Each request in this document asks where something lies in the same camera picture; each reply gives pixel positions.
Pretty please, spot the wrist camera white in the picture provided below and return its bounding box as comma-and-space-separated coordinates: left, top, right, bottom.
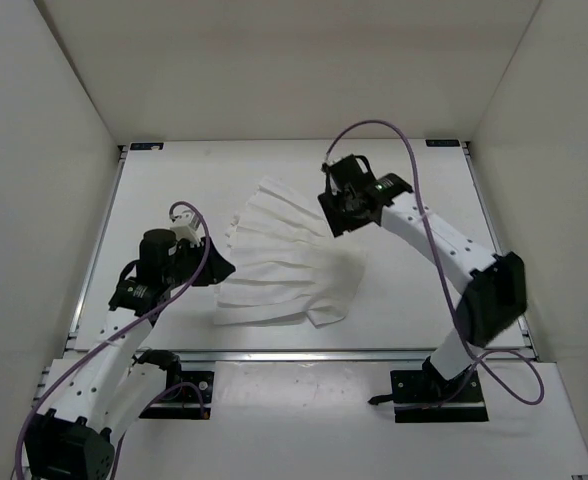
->
321, 156, 341, 173
170, 210, 201, 246

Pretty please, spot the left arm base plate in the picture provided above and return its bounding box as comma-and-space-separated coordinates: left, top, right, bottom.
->
139, 370, 215, 420

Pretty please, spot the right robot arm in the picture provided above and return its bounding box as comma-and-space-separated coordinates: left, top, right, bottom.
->
318, 155, 527, 401

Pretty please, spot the blue table label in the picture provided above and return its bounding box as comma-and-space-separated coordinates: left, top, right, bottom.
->
425, 139, 460, 148
129, 142, 164, 151

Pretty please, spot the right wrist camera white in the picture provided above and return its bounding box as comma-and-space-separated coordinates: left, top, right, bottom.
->
321, 156, 341, 173

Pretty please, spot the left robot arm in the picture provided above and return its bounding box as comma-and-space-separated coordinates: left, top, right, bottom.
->
16, 228, 235, 479

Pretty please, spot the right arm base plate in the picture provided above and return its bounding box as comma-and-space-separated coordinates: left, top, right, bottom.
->
368, 370, 489, 424

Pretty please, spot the aluminium table front rail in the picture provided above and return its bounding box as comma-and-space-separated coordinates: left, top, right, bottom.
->
63, 347, 540, 365

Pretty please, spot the left blue table label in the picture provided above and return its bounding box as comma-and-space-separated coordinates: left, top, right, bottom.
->
129, 142, 164, 151

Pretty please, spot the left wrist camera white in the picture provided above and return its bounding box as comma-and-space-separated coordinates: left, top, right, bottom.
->
170, 210, 201, 246

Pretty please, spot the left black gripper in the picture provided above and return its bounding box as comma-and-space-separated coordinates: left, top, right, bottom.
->
168, 231, 238, 283

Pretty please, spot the white pleated skirt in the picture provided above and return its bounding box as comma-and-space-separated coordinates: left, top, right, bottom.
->
214, 177, 366, 328

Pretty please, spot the right blue table label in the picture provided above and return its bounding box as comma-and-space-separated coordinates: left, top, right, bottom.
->
425, 139, 460, 148

